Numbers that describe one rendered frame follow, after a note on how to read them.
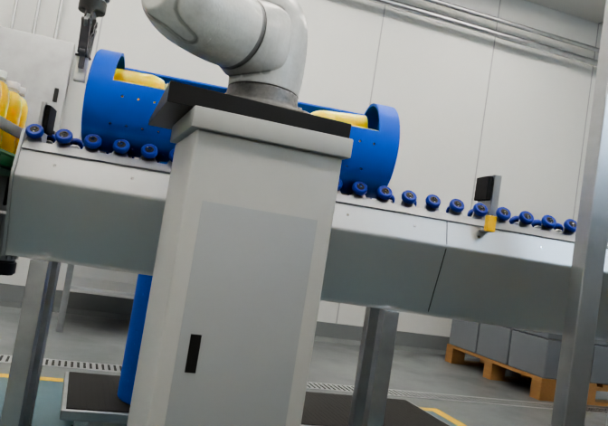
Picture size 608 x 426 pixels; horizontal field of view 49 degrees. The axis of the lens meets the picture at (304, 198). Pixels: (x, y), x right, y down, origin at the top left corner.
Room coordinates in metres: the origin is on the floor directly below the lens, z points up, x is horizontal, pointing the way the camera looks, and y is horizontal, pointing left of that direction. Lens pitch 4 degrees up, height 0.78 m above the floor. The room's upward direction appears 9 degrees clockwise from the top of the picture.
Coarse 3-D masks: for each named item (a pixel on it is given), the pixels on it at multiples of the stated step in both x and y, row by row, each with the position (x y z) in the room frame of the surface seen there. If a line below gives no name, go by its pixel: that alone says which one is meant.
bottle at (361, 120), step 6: (318, 114) 1.94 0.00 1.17; (324, 114) 1.94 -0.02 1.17; (330, 114) 1.95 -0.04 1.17; (336, 114) 1.95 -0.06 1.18; (342, 114) 1.96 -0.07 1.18; (348, 114) 1.97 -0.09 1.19; (354, 114) 1.98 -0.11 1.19; (342, 120) 1.95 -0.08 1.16; (348, 120) 1.95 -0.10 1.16; (354, 120) 1.96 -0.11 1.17; (360, 120) 1.96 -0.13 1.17; (366, 120) 1.97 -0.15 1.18; (360, 126) 1.96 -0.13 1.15; (366, 126) 1.97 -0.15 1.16
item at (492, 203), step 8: (488, 176) 2.03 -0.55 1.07; (496, 176) 2.02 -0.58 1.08; (480, 184) 2.07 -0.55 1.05; (488, 184) 2.02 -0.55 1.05; (496, 184) 2.02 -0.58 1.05; (480, 192) 2.06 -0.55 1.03; (488, 192) 2.02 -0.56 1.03; (496, 192) 2.02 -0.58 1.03; (480, 200) 2.06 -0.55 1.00; (488, 200) 2.03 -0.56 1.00; (496, 200) 2.02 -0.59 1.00; (488, 208) 2.03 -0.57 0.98; (496, 208) 2.02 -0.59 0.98
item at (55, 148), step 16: (32, 144) 1.73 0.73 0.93; (48, 144) 1.74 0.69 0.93; (64, 144) 1.75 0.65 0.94; (96, 160) 1.75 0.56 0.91; (112, 160) 1.76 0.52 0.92; (128, 160) 1.77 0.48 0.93; (144, 160) 1.78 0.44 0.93; (384, 208) 1.88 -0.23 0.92; (400, 208) 1.90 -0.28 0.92; (416, 208) 1.92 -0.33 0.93; (432, 208) 1.93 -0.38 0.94; (480, 224) 1.94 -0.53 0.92; (496, 224) 1.95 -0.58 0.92; (512, 224) 1.97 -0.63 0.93; (528, 224) 1.99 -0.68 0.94; (560, 240) 1.98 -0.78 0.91
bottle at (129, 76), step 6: (120, 72) 1.84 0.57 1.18; (126, 72) 1.85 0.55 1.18; (132, 72) 1.85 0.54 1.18; (138, 72) 1.86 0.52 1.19; (114, 78) 1.84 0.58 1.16; (120, 78) 1.84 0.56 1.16; (126, 78) 1.84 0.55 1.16; (132, 78) 1.84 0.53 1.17; (138, 78) 1.85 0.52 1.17; (144, 78) 1.85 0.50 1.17; (150, 78) 1.86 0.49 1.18; (156, 78) 1.87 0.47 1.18; (144, 84) 1.85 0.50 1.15; (150, 84) 1.85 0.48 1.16; (156, 84) 1.86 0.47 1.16; (162, 84) 1.87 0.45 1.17
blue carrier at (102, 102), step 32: (96, 64) 1.74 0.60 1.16; (96, 96) 1.72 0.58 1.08; (128, 96) 1.74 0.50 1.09; (160, 96) 1.75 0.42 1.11; (96, 128) 1.76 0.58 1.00; (128, 128) 1.76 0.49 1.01; (160, 128) 1.77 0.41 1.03; (352, 128) 1.85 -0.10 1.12; (384, 128) 1.87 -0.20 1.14; (160, 160) 1.88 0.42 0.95; (352, 160) 1.86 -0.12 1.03; (384, 160) 1.87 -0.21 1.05; (352, 192) 1.96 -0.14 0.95
